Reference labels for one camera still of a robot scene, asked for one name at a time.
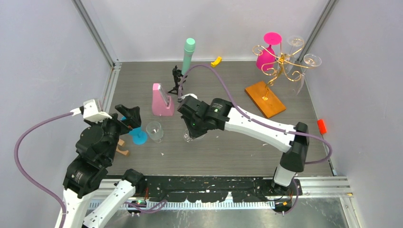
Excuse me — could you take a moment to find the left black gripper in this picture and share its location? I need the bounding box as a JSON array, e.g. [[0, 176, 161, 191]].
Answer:
[[86, 103, 142, 162]]

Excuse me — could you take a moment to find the blue wine glass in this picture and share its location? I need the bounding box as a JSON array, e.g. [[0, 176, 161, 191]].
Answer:
[[128, 125, 148, 145]]

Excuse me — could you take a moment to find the clear ribbed wine glass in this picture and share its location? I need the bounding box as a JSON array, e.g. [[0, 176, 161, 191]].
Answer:
[[146, 121, 164, 143]]

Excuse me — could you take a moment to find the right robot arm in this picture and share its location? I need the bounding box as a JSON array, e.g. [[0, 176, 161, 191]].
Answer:
[[177, 95, 309, 195]]

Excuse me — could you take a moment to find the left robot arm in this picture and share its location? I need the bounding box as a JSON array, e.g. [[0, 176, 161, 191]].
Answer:
[[55, 100, 146, 228]]

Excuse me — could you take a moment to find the orange wooden rack base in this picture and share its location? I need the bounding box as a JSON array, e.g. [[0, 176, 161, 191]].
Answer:
[[244, 81, 286, 118]]

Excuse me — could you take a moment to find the pink wine glass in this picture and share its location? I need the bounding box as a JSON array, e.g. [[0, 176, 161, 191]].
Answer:
[[256, 32, 282, 71]]

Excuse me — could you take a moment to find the gold wine glass rack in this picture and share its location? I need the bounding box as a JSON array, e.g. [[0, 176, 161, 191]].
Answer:
[[252, 45, 301, 88]]

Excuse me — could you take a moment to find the clear tall wine glass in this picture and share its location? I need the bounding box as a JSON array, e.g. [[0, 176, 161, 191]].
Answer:
[[276, 35, 305, 75]]

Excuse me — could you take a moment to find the clear flute wine glass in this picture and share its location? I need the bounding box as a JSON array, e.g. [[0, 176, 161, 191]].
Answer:
[[291, 53, 322, 96]]

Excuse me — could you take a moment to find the smartphone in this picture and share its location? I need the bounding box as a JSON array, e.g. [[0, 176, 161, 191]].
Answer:
[[158, 84, 170, 107]]

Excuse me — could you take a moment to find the pink phone stand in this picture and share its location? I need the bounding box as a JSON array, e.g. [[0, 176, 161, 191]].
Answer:
[[152, 83, 174, 116]]

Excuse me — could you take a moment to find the black tripod stand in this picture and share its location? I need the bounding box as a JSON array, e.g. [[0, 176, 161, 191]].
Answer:
[[168, 65, 187, 95]]

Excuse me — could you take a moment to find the yellow banana toy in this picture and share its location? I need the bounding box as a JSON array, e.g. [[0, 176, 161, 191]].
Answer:
[[210, 56, 222, 68]]

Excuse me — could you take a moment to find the green microphone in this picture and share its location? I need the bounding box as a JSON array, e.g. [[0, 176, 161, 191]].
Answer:
[[182, 38, 196, 76]]

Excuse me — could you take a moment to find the red object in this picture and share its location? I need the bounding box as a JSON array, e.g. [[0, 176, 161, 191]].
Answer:
[[317, 119, 327, 135]]

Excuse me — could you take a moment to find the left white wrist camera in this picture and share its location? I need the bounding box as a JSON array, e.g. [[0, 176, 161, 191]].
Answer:
[[71, 98, 112, 123]]

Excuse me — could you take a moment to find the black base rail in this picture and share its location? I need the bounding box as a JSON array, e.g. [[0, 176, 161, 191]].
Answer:
[[134, 176, 302, 203]]

